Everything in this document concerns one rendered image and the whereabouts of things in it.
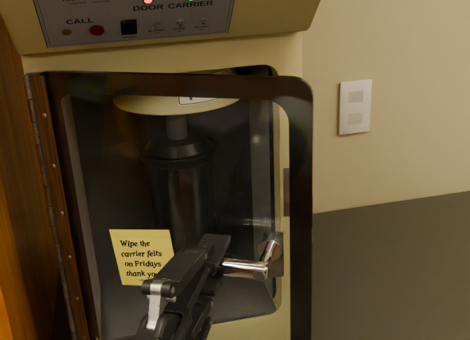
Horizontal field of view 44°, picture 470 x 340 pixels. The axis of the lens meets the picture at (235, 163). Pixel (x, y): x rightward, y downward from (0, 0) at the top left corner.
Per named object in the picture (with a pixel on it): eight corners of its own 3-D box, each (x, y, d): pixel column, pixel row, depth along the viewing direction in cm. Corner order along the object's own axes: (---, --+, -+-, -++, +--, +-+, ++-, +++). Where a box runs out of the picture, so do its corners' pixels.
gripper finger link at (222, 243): (184, 274, 57) (183, 268, 57) (205, 238, 64) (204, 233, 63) (212, 278, 57) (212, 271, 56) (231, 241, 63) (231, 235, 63)
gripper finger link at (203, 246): (184, 279, 55) (182, 252, 54) (201, 251, 60) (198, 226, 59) (200, 280, 55) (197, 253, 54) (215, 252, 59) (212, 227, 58)
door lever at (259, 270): (198, 251, 65) (197, 231, 64) (282, 260, 63) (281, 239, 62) (182, 278, 60) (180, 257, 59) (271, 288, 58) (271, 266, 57)
